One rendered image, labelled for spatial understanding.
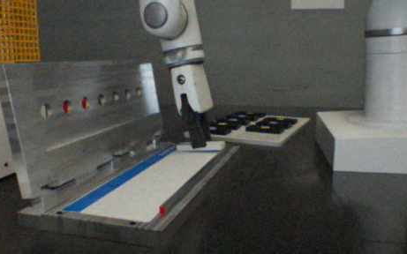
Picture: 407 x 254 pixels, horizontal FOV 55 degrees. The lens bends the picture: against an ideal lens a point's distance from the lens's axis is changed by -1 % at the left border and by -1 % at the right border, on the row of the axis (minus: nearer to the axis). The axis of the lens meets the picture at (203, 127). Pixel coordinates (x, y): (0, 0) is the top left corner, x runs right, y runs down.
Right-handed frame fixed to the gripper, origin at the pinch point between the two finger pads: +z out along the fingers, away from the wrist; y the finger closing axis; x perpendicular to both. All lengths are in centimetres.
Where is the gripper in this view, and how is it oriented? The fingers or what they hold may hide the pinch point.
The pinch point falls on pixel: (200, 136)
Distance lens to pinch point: 83.2
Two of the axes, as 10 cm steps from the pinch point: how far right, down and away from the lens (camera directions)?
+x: -9.4, 1.5, 3.2
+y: 2.9, -1.8, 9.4
